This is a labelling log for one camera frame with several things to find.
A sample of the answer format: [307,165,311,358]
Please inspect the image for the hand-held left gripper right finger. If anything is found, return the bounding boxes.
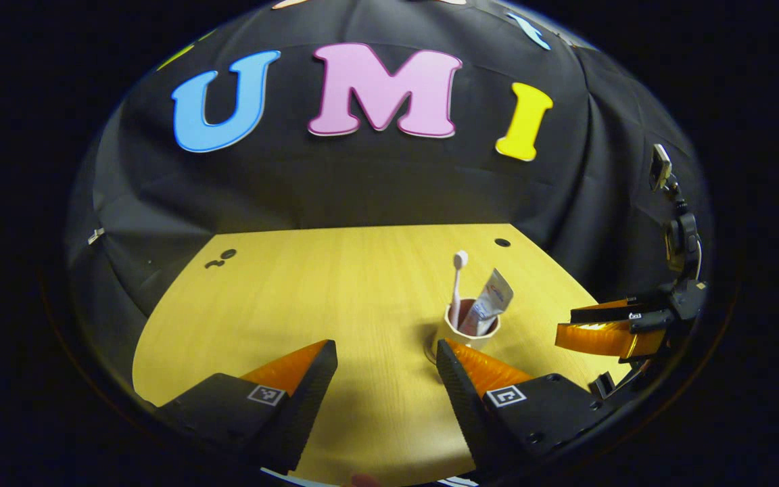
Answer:
[435,340,610,478]

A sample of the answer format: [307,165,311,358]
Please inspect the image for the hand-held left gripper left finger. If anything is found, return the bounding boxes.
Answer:
[156,340,338,474]

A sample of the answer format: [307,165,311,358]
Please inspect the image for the beige cup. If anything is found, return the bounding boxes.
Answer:
[444,298,502,352]

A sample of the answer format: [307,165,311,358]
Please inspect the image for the white toothpaste tube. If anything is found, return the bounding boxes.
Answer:
[458,269,515,337]

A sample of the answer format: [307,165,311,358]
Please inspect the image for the white toothbrush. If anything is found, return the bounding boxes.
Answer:
[449,250,469,331]

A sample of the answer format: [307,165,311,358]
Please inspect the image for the wooden desktop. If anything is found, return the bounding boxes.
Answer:
[133,223,634,487]

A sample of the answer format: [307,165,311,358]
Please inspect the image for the black backdrop cloth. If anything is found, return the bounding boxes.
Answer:
[65,0,715,379]

